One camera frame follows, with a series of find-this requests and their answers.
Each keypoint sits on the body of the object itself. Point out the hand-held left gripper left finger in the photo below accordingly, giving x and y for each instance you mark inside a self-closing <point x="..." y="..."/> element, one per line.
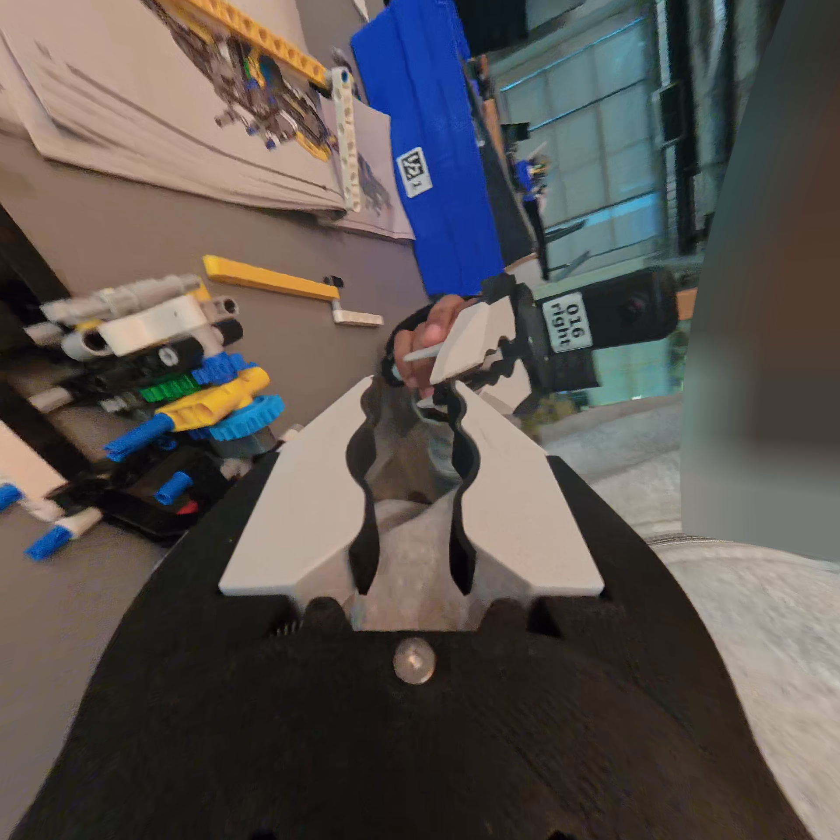
<point x="308" y="505"/>

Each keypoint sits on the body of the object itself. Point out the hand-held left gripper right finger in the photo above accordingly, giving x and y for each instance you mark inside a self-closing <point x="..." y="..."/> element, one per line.
<point x="525" y="518"/>

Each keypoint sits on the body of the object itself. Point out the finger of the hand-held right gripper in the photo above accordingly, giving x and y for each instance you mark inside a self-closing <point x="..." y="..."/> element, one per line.
<point x="469" y="338"/>

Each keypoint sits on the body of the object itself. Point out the short white lego beam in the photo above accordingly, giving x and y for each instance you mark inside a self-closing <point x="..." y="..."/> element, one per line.
<point x="358" y="318"/>

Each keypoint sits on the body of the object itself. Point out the black lego connector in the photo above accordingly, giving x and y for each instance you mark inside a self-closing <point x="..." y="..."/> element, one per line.
<point x="334" y="282"/>

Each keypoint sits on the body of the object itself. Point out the black lego part blue pins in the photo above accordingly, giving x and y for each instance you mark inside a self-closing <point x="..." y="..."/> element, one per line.
<point x="144" y="508"/>

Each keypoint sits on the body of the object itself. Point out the multicoloured lego gear assembly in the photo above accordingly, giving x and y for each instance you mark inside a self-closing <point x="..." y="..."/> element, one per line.
<point x="151" y="374"/>

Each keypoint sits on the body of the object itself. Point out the flat yellow lego beam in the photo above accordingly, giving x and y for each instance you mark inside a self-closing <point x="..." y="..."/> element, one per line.
<point x="262" y="277"/>

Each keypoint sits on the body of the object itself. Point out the long white lego beam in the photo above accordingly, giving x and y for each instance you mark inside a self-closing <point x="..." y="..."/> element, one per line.
<point x="346" y="138"/>

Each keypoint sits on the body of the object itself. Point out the white blue lego pin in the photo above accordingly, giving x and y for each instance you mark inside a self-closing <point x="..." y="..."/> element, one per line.
<point x="65" y="530"/>
<point x="16" y="499"/>

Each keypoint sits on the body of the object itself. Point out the yellow lego beam with holes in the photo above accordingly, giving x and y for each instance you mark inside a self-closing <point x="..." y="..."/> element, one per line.
<point x="256" y="33"/>

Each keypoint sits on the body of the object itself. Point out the lego instruction booklet stack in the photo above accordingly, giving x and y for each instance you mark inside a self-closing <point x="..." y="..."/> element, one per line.
<point x="131" y="98"/>

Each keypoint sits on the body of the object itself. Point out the person's right hand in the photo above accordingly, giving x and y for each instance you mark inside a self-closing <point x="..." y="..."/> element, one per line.
<point x="423" y="331"/>

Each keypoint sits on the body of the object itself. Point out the blue plastic box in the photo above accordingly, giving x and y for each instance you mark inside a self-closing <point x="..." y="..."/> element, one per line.
<point x="426" y="98"/>

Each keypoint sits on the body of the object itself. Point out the grey zip hoodie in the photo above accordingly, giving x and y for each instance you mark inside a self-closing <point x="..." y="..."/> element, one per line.
<point x="735" y="656"/>

